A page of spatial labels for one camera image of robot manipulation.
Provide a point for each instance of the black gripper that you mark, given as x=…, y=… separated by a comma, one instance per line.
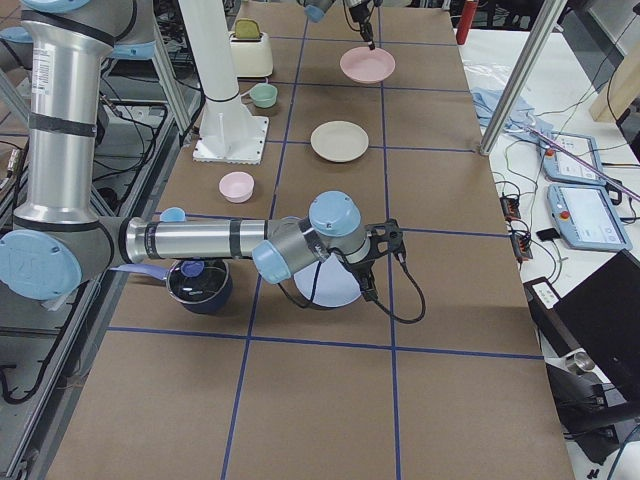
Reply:
x=357, y=12
x=361, y=269

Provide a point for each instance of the light blue plate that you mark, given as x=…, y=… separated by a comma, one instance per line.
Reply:
x=335, y=287

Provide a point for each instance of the pink plate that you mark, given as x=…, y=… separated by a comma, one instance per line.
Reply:
x=366, y=66

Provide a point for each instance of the red cylinder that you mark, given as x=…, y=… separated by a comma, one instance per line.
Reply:
x=466, y=20

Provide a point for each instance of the cream plate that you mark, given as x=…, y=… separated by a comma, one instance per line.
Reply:
x=339, y=141

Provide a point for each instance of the cream toaster with bread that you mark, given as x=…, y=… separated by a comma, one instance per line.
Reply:
x=251, y=49

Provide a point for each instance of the green bowl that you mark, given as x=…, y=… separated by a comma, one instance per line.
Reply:
x=263, y=95

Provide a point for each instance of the clear plastic bag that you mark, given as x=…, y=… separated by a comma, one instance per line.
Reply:
x=486, y=75

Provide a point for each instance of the pink bowl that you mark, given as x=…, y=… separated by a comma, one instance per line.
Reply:
x=236, y=187

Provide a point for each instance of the dark blue pot with lid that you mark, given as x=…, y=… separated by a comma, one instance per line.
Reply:
x=201, y=286

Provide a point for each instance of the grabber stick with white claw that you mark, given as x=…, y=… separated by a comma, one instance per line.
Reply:
x=559, y=148

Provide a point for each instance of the light blue cup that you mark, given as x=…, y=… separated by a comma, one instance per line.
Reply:
x=173, y=214

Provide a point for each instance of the metal cup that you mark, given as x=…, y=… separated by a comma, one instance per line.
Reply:
x=579, y=363

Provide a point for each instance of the near teach pendant tablet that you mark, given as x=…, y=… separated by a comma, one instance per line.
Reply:
x=585, y=218

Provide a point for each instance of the black laptop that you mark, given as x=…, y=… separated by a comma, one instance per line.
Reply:
x=600, y=316

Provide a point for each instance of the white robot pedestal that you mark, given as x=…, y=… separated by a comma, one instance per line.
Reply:
x=228, y=132

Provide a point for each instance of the aluminium frame post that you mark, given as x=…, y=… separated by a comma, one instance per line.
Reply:
x=536, y=40

